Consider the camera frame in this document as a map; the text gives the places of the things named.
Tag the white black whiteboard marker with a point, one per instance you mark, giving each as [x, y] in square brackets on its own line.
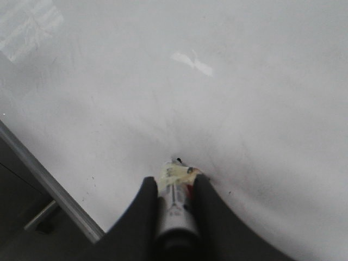
[177, 236]

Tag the grey aluminium whiteboard frame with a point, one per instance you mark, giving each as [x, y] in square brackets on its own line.
[73, 209]

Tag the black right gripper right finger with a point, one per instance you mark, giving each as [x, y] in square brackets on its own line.
[224, 235]

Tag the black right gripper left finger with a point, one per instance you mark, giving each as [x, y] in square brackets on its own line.
[131, 237]

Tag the white whiteboard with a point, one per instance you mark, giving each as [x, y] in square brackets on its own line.
[253, 93]

